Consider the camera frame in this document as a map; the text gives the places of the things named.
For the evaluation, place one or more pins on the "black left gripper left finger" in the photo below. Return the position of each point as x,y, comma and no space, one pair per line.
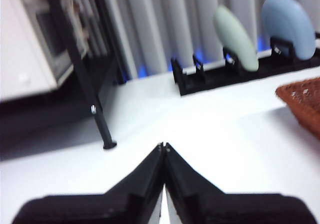
100,209

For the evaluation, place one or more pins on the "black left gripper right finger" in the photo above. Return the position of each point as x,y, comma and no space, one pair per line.
237,209

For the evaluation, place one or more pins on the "brown wicker basket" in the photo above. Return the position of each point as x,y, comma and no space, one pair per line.
305,101

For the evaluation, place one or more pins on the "black dish rack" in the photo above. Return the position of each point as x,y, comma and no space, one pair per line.
212,81

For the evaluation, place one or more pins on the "white toaster oven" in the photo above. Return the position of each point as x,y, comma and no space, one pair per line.
20,59

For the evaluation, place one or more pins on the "pale green plate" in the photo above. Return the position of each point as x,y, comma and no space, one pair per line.
235,39

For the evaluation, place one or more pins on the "light blue plate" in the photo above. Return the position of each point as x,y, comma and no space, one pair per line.
287,22

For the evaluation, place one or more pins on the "grey pleated curtain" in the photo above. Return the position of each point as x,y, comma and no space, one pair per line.
175,22

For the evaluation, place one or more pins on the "black metal shelf frame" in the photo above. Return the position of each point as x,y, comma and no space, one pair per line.
100,119

